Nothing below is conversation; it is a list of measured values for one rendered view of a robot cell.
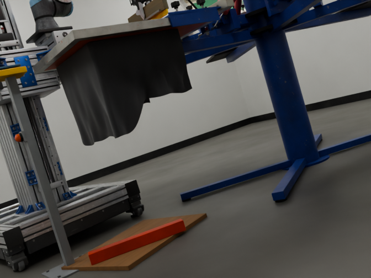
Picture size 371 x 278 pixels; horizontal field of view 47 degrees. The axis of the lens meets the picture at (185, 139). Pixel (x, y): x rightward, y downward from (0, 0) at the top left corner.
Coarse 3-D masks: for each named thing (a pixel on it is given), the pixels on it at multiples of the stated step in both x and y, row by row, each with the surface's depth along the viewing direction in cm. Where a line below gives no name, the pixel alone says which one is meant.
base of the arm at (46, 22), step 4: (40, 16) 262; (44, 16) 262; (48, 16) 263; (52, 16) 267; (36, 20) 263; (40, 20) 262; (44, 20) 262; (48, 20) 263; (52, 20) 265; (36, 24) 263; (40, 24) 262; (44, 24) 261; (48, 24) 262; (52, 24) 263; (56, 24) 268; (36, 28) 263; (40, 28) 261; (44, 28) 261
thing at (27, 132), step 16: (0, 80) 195; (16, 80) 196; (16, 96) 195; (16, 112) 196; (32, 144) 196; (32, 160) 197; (48, 192) 198; (48, 208) 198; (64, 240) 199; (64, 256) 199; (48, 272) 202; (64, 272) 194
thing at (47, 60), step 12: (120, 24) 185; (132, 24) 188; (144, 24) 191; (156, 24) 195; (168, 24) 199; (204, 24) 222; (72, 36) 173; (84, 36) 174; (96, 36) 178; (60, 48) 186; (48, 60) 200; (36, 72) 217
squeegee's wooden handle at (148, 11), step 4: (152, 0) 219; (156, 0) 216; (160, 0) 213; (164, 0) 213; (148, 4) 222; (152, 4) 219; (156, 4) 217; (160, 4) 214; (164, 4) 213; (144, 8) 226; (148, 8) 223; (152, 8) 220; (156, 8) 218; (160, 8) 215; (164, 8) 213; (168, 8) 214; (144, 12) 227; (148, 12) 224; (152, 12) 221; (132, 16) 236; (136, 16) 234; (140, 16) 231; (148, 16) 225; (128, 20) 241; (132, 20) 238; (136, 20) 235; (140, 20) 232
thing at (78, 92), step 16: (64, 64) 208; (80, 64) 195; (96, 64) 184; (64, 80) 214; (80, 80) 199; (96, 80) 187; (80, 96) 206; (96, 96) 194; (80, 112) 211; (96, 112) 197; (112, 112) 186; (80, 128) 217; (96, 128) 203; (112, 128) 187
